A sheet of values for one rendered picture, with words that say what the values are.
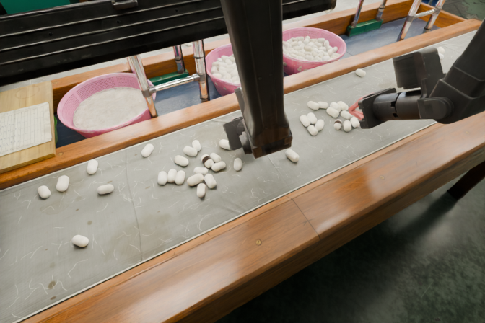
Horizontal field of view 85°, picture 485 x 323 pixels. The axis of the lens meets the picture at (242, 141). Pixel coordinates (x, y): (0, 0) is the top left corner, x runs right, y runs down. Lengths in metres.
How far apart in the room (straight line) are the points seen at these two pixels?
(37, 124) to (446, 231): 1.71
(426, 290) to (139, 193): 1.25
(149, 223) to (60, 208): 0.20
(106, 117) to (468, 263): 1.59
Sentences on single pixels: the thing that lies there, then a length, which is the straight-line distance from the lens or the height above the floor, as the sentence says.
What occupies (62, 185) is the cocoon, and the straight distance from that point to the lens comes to 0.71.
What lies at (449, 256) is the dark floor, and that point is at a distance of 1.63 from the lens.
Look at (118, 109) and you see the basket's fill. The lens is 0.87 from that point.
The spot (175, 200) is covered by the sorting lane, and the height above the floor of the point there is 0.74.
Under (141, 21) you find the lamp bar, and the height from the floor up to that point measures 1.08.
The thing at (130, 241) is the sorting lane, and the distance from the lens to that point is 0.59.
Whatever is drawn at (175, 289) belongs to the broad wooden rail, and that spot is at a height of 0.76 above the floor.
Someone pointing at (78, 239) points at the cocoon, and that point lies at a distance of 0.62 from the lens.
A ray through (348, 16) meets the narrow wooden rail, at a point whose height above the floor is 0.76.
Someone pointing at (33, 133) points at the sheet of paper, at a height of 0.78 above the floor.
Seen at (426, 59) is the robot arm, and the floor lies 1.01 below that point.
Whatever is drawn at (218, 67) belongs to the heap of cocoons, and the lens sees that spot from 0.99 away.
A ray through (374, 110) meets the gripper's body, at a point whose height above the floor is 0.88.
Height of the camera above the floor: 1.25
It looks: 47 degrees down
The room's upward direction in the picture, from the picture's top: straight up
